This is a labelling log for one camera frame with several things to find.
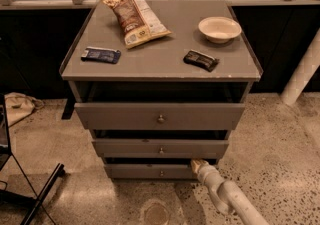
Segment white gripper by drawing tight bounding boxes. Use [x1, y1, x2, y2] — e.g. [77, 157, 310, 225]
[191, 159, 223, 188]

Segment grey bottom drawer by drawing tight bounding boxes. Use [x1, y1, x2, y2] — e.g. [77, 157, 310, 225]
[105, 164, 196, 180]

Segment grey drawer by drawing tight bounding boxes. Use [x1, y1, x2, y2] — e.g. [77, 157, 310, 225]
[105, 164, 196, 180]
[75, 103, 244, 130]
[93, 139, 229, 159]

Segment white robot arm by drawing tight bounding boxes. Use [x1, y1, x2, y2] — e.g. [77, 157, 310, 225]
[191, 159, 269, 225]

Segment grey middle drawer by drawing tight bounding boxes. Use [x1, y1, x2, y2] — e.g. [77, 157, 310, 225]
[93, 139, 229, 159]

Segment grey drawer cabinet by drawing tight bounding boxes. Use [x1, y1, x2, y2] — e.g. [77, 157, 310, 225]
[60, 0, 262, 167]

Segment grey top drawer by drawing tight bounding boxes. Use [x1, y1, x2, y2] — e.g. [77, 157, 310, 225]
[75, 103, 244, 130]

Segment black snack packet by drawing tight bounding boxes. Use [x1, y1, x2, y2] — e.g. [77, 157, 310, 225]
[183, 50, 219, 72]

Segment white bowl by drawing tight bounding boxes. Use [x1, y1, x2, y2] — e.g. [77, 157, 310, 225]
[198, 17, 242, 44]

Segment blue snack packet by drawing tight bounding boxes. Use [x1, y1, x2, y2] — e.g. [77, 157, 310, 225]
[81, 47, 121, 64]

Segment brown chip bag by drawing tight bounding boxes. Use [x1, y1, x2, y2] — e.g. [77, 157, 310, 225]
[102, 0, 170, 49]

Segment beige cloth bag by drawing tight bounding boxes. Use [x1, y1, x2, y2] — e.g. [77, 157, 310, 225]
[5, 92, 44, 126]

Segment white diagonal post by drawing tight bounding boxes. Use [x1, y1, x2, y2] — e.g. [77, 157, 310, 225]
[280, 29, 320, 106]

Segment black stand frame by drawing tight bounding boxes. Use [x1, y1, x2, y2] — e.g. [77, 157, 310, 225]
[0, 93, 66, 225]

